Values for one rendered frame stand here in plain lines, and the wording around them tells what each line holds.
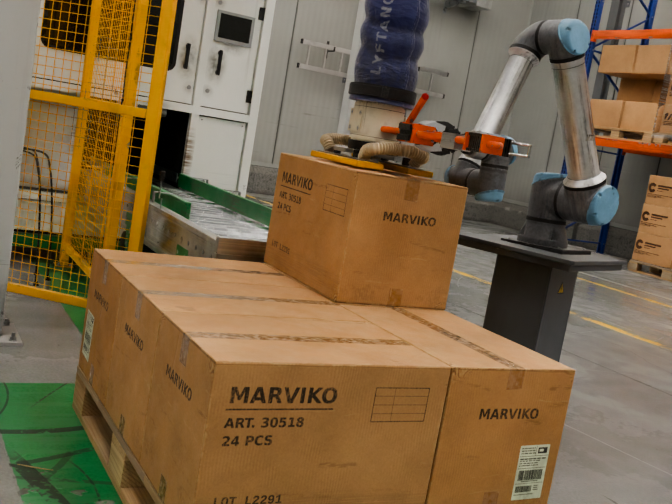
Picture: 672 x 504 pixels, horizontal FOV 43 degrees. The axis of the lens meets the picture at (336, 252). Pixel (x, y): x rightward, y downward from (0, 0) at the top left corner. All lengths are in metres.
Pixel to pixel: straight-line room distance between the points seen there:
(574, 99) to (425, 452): 1.44
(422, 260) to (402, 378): 0.76
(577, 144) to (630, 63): 8.77
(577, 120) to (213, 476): 1.82
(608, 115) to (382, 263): 9.45
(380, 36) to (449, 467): 1.37
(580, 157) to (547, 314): 0.60
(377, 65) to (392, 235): 0.56
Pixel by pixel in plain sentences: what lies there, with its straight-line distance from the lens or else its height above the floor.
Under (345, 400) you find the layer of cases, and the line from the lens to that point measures 1.92.
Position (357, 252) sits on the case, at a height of 0.70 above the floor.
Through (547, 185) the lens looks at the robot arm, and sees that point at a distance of 3.26.
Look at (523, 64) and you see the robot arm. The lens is 3.05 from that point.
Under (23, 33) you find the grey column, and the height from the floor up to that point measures 1.22.
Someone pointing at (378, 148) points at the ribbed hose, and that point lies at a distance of 2.66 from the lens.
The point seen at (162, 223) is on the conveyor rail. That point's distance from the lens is 3.73.
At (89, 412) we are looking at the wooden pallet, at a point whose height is 0.03.
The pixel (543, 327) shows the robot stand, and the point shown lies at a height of 0.47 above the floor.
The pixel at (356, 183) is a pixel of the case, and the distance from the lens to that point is 2.51.
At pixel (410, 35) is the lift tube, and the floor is 1.39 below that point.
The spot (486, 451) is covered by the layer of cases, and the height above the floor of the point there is 0.33.
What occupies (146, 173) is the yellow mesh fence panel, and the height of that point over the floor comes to 0.74.
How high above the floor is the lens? 1.03
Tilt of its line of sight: 8 degrees down
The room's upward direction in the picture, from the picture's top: 10 degrees clockwise
